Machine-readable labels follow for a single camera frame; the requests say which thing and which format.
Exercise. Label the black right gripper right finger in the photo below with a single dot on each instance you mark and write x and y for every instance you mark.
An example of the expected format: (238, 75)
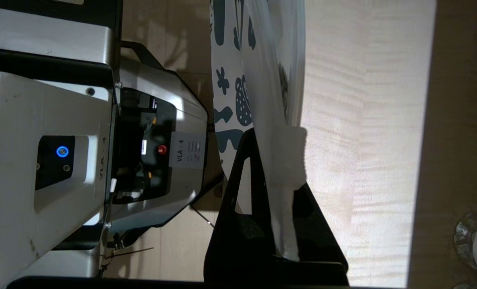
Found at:
(322, 249)

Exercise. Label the beige wooden shelf unit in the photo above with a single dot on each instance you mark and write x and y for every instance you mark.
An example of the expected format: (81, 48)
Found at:
(362, 140)

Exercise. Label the white grey robot base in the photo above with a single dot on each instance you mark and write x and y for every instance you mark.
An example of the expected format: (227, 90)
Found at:
(41, 140)

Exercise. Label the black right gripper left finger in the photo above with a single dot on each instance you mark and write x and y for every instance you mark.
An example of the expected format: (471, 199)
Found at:
(246, 245)

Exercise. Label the white horse-print pouch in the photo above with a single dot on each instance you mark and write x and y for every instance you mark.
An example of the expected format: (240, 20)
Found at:
(270, 120)

